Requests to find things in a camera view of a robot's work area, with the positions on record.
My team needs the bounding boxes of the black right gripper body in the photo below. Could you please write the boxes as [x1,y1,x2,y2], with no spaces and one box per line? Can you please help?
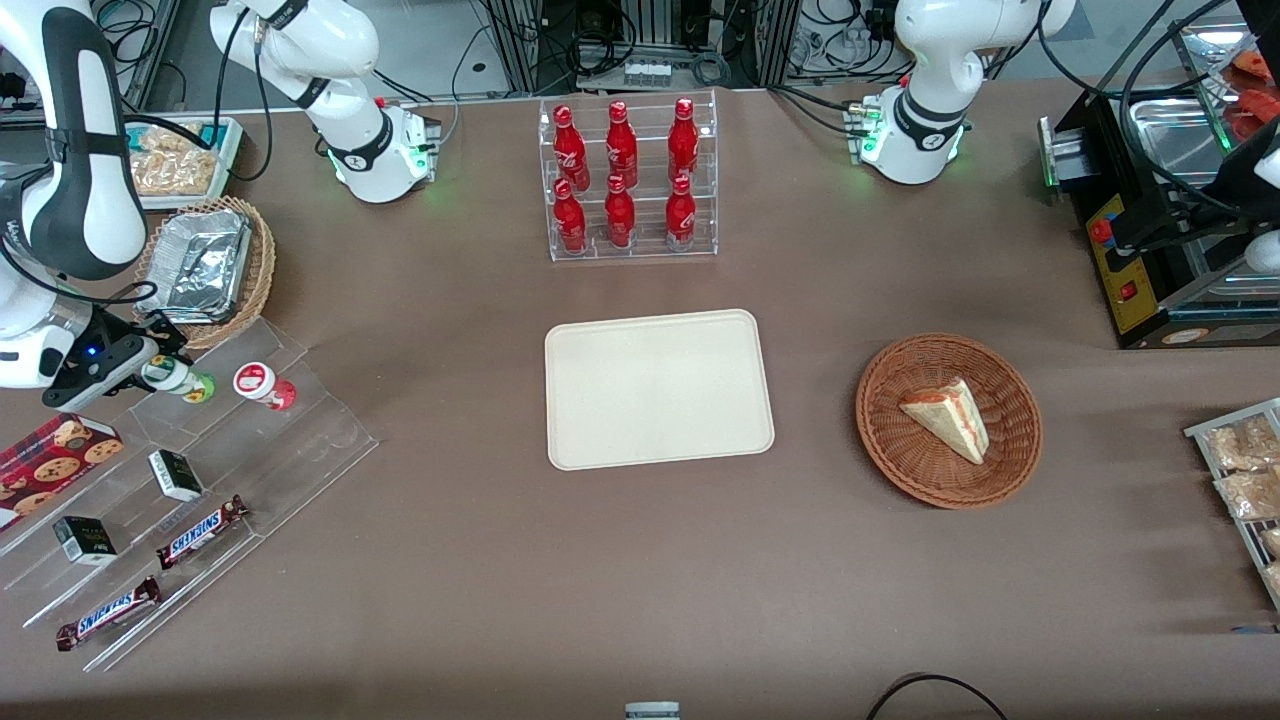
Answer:
[43,310,163,412]

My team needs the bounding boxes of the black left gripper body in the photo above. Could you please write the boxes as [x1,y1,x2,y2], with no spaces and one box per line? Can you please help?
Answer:
[1203,125,1280,216]

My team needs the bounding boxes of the green gum bottle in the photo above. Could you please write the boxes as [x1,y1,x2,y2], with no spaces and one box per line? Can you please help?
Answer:
[140,352,216,405]

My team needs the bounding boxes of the aluminium foil tray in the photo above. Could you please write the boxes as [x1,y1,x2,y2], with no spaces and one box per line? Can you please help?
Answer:
[140,208,253,325]

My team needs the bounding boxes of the red gum bottle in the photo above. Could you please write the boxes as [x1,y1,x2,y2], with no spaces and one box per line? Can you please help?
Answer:
[233,362,298,412]

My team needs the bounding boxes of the beige plastic tray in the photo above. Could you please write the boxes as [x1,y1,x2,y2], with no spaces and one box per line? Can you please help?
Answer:
[544,309,776,472]

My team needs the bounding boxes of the black sealing machine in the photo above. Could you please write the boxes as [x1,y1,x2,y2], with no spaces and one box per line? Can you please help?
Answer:
[1038,20,1280,351]

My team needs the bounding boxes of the red food packet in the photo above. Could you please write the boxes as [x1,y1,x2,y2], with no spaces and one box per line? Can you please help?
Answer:
[1228,50,1280,143]

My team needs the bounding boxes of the light wicker basket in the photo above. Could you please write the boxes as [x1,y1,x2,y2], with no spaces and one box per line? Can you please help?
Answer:
[133,196,277,350]

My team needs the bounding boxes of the small black box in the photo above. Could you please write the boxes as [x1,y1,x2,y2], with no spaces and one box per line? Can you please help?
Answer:
[52,515,118,567]
[148,449,205,503]

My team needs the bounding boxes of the red cookie box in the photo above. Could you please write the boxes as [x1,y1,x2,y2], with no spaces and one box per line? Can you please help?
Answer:
[0,411,125,532]

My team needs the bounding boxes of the clear cracker bag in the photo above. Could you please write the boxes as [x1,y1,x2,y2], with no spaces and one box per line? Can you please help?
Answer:
[126,122,220,197]

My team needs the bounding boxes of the clear acrylic stepped display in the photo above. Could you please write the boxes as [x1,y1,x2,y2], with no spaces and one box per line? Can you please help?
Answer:
[0,318,381,673]

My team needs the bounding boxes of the white plastic snack bin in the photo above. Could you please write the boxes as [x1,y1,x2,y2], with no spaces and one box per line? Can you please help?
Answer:
[120,117,245,212]

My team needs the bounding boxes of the Snickers chocolate bar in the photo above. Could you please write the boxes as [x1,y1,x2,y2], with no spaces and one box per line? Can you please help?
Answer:
[55,576,163,652]
[155,494,250,571]

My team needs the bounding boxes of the clear bag of snacks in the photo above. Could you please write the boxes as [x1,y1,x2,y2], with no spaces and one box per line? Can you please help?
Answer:
[1215,468,1280,522]
[1203,415,1280,472]

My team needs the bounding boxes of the triangular wrapped sandwich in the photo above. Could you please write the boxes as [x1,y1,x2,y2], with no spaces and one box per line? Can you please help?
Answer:
[899,377,990,466]

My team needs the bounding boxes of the round brown wicker basket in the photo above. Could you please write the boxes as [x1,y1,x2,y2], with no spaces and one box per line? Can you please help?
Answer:
[855,333,1044,510]

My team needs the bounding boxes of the red cola bottle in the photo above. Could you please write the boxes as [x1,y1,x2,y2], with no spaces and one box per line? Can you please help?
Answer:
[604,174,637,250]
[667,97,700,184]
[553,178,589,255]
[553,104,590,192]
[665,175,698,252]
[605,100,639,190]

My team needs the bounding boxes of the clear acrylic bottle rack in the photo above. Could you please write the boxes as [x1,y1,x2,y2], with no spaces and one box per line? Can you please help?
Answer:
[538,89,719,264]

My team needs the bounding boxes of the grey wire rack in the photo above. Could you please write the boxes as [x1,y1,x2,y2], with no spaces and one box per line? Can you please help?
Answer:
[1184,398,1280,611]

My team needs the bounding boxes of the black cable loop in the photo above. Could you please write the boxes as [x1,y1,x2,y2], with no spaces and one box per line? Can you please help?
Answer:
[865,674,1011,720]

